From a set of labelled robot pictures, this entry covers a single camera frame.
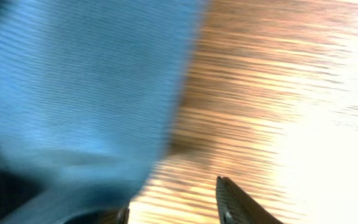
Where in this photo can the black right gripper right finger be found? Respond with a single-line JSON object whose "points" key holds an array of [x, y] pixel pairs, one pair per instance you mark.
{"points": [[235, 206]]}

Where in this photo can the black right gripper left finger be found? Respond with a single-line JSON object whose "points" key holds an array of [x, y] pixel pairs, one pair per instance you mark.
{"points": [[120, 216]]}

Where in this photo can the blue polo shirt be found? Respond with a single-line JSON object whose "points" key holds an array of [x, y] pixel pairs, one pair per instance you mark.
{"points": [[88, 94]]}

